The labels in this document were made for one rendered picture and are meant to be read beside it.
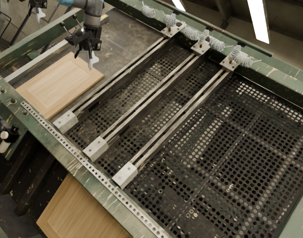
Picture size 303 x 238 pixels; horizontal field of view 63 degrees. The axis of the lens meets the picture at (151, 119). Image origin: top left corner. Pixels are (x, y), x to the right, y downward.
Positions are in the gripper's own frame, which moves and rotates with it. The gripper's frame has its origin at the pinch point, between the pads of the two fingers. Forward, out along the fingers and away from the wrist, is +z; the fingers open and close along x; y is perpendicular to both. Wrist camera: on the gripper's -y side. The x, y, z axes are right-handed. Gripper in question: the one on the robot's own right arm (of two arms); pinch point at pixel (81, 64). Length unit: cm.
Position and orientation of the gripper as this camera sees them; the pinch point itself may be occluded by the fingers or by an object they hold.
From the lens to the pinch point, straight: 132.6
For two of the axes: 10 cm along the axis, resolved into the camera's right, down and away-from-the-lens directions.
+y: 6.8, -1.8, 7.1
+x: -6.8, -5.2, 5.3
